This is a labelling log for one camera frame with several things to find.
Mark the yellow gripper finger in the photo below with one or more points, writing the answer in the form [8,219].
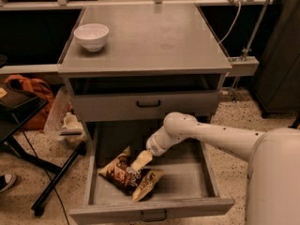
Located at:
[141,160]

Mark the brown yellow chip bag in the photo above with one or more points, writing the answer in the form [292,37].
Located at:
[138,184]

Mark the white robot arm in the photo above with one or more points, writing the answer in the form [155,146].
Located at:
[272,157]

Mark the open grey bottom drawer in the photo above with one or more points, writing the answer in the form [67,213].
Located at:
[187,188]

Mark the closed grey upper drawer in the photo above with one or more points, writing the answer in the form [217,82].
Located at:
[119,107]

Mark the clear plastic bag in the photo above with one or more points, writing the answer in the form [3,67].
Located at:
[62,124]

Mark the grey drawer cabinet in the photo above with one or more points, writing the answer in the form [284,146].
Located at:
[166,48]

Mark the white ceramic bowl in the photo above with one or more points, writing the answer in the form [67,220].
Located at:
[92,36]

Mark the black table stand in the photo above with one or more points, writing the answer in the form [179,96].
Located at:
[32,149]

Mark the black white sneaker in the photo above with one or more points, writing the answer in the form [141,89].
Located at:
[7,181]

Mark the metal diagonal rod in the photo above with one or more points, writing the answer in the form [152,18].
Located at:
[243,58]

